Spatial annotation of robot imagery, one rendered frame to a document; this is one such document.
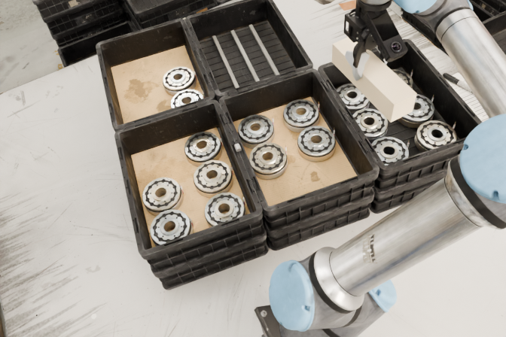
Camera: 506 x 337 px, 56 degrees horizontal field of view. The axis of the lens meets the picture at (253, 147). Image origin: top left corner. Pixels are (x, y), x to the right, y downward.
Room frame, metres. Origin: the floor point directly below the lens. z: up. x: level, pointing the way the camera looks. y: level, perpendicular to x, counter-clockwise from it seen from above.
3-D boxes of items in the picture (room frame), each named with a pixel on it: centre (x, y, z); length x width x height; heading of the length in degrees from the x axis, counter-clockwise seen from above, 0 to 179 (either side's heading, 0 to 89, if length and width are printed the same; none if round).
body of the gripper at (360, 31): (0.82, -0.29, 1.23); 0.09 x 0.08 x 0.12; 20
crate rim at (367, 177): (0.78, -0.11, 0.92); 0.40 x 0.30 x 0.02; 12
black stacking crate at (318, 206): (0.78, -0.11, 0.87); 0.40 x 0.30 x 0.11; 12
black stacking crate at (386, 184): (0.84, -0.40, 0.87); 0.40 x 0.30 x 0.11; 12
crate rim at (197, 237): (0.72, 0.18, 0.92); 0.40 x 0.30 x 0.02; 12
